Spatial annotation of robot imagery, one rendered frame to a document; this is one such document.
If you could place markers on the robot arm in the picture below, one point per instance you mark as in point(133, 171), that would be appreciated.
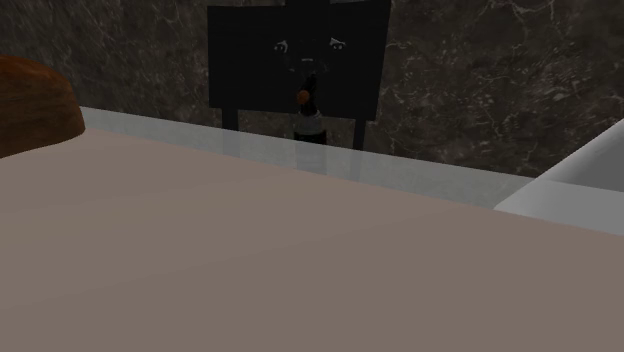
point(309, 128)

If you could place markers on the black board on legs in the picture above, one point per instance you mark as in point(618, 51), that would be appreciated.
point(244, 73)

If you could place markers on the white bathtub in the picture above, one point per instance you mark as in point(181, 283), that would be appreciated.
point(580, 190)

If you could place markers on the brown wooden bowl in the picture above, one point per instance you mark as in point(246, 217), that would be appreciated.
point(34, 105)

